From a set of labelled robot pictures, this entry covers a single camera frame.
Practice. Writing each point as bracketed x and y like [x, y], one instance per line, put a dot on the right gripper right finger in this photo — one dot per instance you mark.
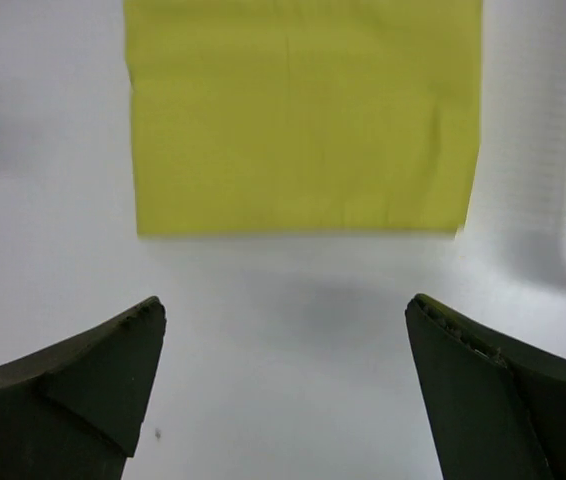
[496, 406]

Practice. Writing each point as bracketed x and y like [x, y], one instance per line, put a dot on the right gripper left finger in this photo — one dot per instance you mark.
[74, 410]

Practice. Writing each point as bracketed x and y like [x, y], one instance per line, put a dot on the yellow-green trousers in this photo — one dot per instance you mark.
[303, 116]

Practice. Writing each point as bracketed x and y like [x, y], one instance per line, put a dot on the white perforated plastic basket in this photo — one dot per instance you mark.
[523, 176]

